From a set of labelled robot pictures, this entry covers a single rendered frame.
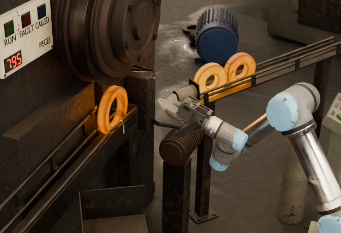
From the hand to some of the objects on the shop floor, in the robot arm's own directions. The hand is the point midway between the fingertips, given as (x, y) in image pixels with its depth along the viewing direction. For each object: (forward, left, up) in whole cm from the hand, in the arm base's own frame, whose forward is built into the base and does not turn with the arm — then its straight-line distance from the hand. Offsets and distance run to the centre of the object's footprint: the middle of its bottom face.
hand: (160, 102), depth 237 cm
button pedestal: (-64, -56, -71) cm, 111 cm away
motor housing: (-5, -20, -75) cm, 78 cm away
